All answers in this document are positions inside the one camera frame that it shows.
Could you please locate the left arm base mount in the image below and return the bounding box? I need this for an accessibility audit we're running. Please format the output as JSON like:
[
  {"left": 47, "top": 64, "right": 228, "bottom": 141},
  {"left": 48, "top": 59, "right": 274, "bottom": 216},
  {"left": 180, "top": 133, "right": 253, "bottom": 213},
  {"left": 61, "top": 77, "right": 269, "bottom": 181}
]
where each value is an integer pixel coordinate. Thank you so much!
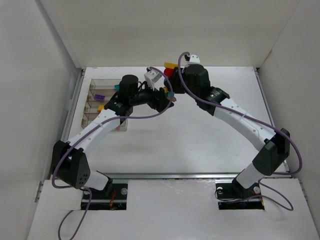
[{"left": 88, "top": 180, "right": 128, "bottom": 211}]

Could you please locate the clear bin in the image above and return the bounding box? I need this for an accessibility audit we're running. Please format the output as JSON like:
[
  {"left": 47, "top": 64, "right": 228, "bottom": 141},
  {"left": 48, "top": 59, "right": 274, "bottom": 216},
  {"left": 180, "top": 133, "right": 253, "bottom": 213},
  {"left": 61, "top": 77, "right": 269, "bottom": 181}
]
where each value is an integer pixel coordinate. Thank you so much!
[
  {"left": 89, "top": 78, "right": 121, "bottom": 90},
  {"left": 83, "top": 100, "right": 109, "bottom": 114},
  {"left": 87, "top": 89, "right": 117, "bottom": 102},
  {"left": 81, "top": 113, "right": 128, "bottom": 132}
]

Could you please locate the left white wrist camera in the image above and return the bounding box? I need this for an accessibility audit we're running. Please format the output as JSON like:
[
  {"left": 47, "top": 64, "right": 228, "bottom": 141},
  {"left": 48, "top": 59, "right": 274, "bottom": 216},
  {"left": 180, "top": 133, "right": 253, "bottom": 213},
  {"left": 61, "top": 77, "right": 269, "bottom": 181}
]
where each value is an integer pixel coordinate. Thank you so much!
[{"left": 144, "top": 69, "right": 162, "bottom": 91}]

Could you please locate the purple cable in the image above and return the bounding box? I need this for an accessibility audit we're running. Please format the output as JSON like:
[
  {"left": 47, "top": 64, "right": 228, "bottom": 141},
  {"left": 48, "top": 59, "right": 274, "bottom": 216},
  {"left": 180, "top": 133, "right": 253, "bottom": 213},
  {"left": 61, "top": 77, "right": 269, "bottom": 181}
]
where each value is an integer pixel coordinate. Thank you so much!
[
  {"left": 51, "top": 66, "right": 173, "bottom": 240},
  {"left": 177, "top": 51, "right": 302, "bottom": 211}
]

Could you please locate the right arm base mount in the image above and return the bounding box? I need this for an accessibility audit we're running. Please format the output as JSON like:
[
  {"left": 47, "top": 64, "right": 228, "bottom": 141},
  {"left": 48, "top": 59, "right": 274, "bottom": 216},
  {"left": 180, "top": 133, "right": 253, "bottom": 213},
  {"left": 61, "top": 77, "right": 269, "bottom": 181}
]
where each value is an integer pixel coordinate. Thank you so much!
[{"left": 214, "top": 182, "right": 265, "bottom": 210}]

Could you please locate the small yellow lego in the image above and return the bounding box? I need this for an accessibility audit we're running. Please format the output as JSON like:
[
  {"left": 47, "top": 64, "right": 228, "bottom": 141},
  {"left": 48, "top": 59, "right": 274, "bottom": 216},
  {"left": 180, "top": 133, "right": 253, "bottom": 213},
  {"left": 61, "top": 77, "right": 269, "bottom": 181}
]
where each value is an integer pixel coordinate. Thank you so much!
[{"left": 97, "top": 105, "right": 104, "bottom": 112}]

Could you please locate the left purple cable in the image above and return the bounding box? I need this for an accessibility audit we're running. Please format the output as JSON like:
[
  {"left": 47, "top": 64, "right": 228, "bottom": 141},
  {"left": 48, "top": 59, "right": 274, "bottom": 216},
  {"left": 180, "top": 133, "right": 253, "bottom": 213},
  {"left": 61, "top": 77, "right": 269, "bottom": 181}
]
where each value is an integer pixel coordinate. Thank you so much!
[{"left": 51, "top": 66, "right": 173, "bottom": 240}]

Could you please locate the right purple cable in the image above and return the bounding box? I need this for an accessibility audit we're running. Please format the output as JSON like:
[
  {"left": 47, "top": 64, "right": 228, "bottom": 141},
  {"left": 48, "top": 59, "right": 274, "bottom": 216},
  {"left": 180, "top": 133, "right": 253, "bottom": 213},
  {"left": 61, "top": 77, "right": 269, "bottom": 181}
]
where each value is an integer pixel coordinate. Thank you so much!
[{"left": 177, "top": 51, "right": 302, "bottom": 211}]

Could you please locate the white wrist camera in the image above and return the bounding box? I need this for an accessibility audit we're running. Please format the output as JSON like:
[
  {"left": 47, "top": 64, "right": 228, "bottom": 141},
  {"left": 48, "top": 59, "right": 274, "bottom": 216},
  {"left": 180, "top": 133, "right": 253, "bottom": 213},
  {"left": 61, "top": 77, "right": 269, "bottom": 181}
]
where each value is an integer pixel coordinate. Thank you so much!
[
  {"left": 144, "top": 69, "right": 162, "bottom": 91},
  {"left": 184, "top": 53, "right": 201, "bottom": 68}
]

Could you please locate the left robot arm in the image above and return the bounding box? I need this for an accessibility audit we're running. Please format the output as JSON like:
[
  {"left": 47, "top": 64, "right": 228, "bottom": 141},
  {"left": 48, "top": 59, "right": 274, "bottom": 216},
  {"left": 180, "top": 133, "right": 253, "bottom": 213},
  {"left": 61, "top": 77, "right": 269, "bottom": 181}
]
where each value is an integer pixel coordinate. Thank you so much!
[{"left": 50, "top": 68, "right": 174, "bottom": 192}]

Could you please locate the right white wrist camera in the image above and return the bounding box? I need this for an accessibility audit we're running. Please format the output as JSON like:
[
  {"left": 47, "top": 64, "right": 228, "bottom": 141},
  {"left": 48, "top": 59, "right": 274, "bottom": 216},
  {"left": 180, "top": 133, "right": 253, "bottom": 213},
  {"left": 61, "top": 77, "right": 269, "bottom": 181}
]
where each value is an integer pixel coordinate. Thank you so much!
[{"left": 184, "top": 53, "right": 201, "bottom": 68}]

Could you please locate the purple tan lego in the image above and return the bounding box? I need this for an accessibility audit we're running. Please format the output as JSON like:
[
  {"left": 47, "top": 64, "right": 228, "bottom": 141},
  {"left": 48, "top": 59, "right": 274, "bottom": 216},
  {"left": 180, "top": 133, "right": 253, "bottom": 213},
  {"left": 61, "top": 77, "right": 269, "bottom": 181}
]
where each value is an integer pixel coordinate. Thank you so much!
[{"left": 168, "top": 97, "right": 177, "bottom": 102}]

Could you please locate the yellow lego end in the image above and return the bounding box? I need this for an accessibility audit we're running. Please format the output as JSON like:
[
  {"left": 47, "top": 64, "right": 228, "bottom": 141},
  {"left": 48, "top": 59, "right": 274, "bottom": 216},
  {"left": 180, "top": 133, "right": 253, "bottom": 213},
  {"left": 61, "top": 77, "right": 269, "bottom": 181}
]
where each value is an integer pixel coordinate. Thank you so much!
[{"left": 163, "top": 62, "right": 178, "bottom": 69}]

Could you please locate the aluminium rail front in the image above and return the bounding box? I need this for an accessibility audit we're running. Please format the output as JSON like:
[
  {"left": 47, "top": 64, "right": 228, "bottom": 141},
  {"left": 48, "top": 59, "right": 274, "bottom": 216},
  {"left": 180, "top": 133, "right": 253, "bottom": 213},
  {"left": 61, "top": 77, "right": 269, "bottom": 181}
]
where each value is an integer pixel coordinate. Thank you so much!
[{"left": 49, "top": 172, "right": 293, "bottom": 180}]

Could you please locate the red rounded lego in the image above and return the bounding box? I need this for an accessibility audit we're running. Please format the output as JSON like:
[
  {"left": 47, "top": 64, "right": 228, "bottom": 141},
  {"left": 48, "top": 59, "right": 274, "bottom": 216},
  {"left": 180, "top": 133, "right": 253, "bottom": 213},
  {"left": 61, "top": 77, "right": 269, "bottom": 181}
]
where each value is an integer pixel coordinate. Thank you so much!
[{"left": 163, "top": 68, "right": 174, "bottom": 78}]

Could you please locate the purple lego plate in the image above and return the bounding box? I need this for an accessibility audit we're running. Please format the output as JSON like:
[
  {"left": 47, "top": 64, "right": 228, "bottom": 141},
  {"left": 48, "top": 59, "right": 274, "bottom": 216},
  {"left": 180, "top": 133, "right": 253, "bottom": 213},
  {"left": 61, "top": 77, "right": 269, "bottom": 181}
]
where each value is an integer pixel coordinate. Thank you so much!
[{"left": 93, "top": 94, "right": 106, "bottom": 101}]

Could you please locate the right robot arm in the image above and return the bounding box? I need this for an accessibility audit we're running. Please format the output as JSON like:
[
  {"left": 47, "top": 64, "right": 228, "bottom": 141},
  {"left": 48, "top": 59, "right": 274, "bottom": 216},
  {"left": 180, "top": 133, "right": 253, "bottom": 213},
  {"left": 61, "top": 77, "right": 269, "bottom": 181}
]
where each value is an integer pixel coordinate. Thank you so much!
[{"left": 164, "top": 64, "right": 290, "bottom": 198}]

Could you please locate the small cyan square lego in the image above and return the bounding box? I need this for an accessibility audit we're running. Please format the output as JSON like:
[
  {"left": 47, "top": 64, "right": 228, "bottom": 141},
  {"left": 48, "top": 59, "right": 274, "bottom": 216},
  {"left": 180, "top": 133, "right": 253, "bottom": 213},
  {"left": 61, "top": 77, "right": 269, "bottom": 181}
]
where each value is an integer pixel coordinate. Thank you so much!
[{"left": 165, "top": 92, "right": 174, "bottom": 99}]

